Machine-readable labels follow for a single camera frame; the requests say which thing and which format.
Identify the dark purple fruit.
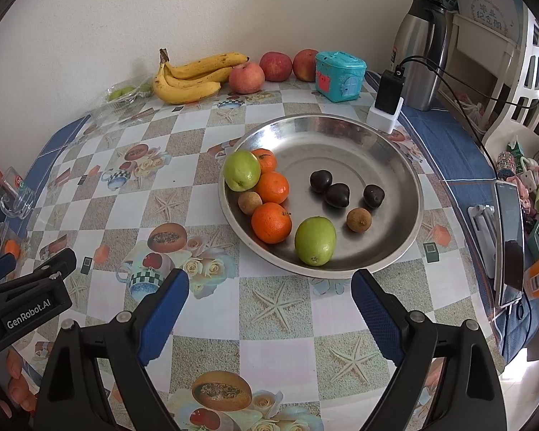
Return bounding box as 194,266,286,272
324,183,352,209
309,170,333,193
363,185,386,208

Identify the large green jujube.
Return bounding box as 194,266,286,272
295,216,337,267
224,150,262,192

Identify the white phone stand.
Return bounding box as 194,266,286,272
468,204,499,279

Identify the brown longan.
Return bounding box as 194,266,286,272
238,191,263,215
346,208,372,233

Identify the white power adapter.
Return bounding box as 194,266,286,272
366,96,405,134

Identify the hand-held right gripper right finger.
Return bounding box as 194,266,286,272
351,269,507,431

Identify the clear plastic fruit bag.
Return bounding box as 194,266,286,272
90,76,156,122

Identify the red apple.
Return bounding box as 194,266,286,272
259,51,294,82
293,49,319,82
228,63,266,95

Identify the smartphone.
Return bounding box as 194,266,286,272
495,181,526,307

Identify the colourful cube stack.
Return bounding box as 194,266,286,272
496,153,517,180

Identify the person's left hand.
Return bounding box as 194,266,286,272
0,348,41,418

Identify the round steel plate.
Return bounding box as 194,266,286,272
218,113,425,274

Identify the black charging cable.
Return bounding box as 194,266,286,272
397,55,539,162

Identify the black charger block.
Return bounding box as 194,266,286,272
376,69,406,115

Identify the teal toy house box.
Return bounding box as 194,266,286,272
314,51,368,103

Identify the printed checkered tablecloth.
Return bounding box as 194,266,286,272
9,87,508,431

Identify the pink white cloth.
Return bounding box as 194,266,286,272
453,90,486,122

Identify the steel thermos jug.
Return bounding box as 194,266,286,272
390,0,450,112

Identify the clear glass mug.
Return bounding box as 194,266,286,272
0,167,37,220

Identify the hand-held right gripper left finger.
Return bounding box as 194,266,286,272
33,268,190,431

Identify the light blue album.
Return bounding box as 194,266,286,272
453,0,528,41

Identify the yellow banana bunch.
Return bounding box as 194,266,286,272
152,48,251,105

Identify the white plastic rack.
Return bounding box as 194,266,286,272
449,0,539,158

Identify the white plastic hook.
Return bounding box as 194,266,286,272
519,157,539,194

